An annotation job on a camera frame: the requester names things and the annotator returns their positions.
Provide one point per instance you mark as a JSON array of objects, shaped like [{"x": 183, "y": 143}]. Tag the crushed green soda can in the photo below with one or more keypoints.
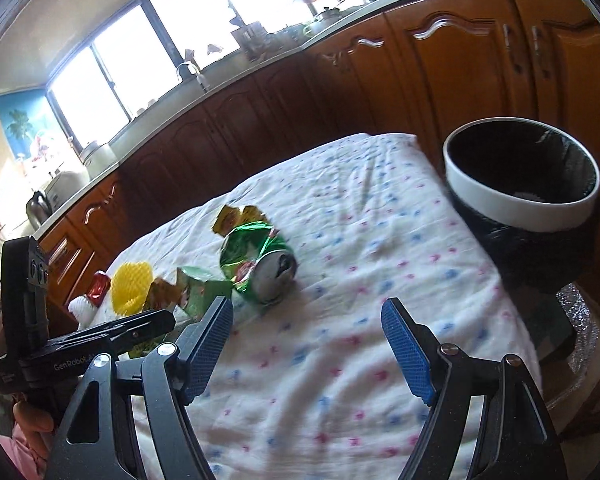
[{"x": 250, "y": 255}]

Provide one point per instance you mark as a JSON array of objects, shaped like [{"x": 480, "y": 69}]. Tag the white rimmed bin with black bag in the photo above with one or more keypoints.
[{"x": 520, "y": 210}]

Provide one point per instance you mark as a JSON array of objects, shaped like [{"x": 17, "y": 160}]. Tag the pink garment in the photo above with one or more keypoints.
[{"x": 22, "y": 460}]

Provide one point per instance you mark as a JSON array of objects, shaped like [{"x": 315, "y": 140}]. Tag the steel kettle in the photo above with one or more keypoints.
[{"x": 37, "y": 210}]

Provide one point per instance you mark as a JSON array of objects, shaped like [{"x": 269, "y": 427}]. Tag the person's left hand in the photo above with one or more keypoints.
[{"x": 30, "y": 420}]

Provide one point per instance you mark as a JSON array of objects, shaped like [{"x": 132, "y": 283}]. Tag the yellow wrapper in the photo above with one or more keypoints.
[{"x": 230, "y": 217}]

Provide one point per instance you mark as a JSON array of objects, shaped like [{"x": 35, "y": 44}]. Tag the chrome faucet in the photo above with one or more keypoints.
[{"x": 200, "y": 80}]

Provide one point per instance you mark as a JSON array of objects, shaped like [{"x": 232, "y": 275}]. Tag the red foil wrapper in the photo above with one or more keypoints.
[{"x": 99, "y": 287}]

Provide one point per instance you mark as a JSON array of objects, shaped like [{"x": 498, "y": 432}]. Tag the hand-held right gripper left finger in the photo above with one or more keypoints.
[{"x": 210, "y": 345}]

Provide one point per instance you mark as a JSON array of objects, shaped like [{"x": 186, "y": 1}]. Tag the kitchen window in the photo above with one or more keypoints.
[{"x": 130, "y": 60}]

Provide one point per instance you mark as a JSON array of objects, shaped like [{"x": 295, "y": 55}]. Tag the silver glitter pad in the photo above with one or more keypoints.
[{"x": 577, "y": 310}]

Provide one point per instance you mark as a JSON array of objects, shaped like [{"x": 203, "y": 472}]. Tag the yellow foam fruit net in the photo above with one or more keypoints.
[{"x": 130, "y": 285}]

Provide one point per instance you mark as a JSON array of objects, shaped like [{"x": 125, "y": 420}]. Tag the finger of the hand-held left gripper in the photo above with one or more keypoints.
[{"x": 130, "y": 329}]

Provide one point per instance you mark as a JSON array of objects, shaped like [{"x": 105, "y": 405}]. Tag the white pot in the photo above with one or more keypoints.
[{"x": 97, "y": 157}]

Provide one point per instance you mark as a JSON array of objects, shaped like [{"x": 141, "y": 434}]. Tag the white foam fruit net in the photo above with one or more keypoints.
[{"x": 85, "y": 310}]

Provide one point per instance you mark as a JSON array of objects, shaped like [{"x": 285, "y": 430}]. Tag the utensil holder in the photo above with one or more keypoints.
[{"x": 247, "y": 40}]

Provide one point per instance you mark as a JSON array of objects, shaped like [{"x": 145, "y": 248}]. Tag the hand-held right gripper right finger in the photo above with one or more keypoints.
[{"x": 407, "y": 355}]

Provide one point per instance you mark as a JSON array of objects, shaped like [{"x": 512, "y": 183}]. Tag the white kitchen countertop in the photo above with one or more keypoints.
[{"x": 95, "y": 182}]

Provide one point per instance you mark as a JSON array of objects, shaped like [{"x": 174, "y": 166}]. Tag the blue wall poster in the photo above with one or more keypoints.
[{"x": 20, "y": 125}]

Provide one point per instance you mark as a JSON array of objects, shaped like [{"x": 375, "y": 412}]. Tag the wooden lower cabinets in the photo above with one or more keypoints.
[{"x": 430, "y": 85}]

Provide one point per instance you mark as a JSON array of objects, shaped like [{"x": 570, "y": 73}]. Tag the white printed tablecloth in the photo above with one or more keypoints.
[{"x": 355, "y": 260}]

